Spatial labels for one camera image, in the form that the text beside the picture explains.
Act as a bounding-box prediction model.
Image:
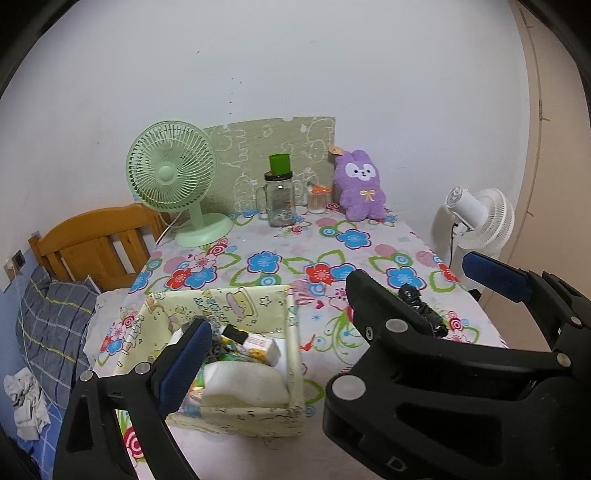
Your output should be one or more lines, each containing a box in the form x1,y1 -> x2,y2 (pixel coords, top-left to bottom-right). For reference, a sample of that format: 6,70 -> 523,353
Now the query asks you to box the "green tissue pack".
179,366 -> 205,417

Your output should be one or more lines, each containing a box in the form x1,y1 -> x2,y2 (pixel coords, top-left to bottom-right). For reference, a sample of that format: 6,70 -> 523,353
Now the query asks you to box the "green cartoon cardboard panel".
200,116 -> 335,214

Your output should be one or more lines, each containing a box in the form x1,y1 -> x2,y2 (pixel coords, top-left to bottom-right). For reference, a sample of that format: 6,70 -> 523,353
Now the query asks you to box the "grey sock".
204,340 -> 225,365

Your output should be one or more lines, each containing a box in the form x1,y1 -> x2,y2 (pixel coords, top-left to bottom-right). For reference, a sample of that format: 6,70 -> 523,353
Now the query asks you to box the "purple plush bunny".
334,150 -> 387,222

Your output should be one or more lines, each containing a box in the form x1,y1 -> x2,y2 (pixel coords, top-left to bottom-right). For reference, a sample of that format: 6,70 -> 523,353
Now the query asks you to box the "crumpled white cloth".
3,367 -> 51,441

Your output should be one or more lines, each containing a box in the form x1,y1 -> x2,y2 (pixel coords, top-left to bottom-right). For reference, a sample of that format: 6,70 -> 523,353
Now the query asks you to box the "wall power socket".
12,250 -> 26,273

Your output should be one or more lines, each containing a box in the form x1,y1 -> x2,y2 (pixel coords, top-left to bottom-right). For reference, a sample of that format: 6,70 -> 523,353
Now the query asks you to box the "toothpick jar orange lid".
307,183 -> 332,214

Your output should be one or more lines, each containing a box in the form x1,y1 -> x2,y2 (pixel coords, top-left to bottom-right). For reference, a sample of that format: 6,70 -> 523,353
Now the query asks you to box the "green cup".
269,153 -> 291,176

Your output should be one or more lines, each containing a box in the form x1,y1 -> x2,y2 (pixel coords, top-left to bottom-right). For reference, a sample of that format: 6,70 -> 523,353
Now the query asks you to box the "wooden bed headboard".
29,203 -> 165,291

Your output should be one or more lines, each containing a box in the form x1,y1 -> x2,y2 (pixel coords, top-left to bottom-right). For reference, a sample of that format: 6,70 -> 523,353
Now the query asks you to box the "yellow fabric storage basket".
106,285 -> 304,437

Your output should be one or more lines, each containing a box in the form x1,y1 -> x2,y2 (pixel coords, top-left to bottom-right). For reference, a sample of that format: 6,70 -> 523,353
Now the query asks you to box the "beige door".
479,0 -> 591,351

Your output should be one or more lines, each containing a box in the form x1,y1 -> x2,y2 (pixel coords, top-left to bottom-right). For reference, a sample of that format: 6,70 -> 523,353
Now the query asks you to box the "white standing fan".
432,186 -> 515,293

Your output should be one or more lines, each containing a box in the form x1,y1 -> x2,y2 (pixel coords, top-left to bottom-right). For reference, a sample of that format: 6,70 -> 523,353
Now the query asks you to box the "green desk fan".
125,120 -> 232,247

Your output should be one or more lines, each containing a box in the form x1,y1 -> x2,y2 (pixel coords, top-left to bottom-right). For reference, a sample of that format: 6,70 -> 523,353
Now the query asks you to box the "white towel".
201,361 -> 290,408

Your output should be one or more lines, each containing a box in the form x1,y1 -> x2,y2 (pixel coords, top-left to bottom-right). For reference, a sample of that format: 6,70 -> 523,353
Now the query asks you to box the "blue plaid pillow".
15,266 -> 98,410

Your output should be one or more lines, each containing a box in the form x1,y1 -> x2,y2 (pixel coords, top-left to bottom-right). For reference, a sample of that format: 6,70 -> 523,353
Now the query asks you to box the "white fan power cable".
154,211 -> 184,248

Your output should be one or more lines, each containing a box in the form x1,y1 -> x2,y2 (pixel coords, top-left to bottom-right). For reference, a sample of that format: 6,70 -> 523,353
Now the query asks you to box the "glass mason jar mug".
256,171 -> 297,228

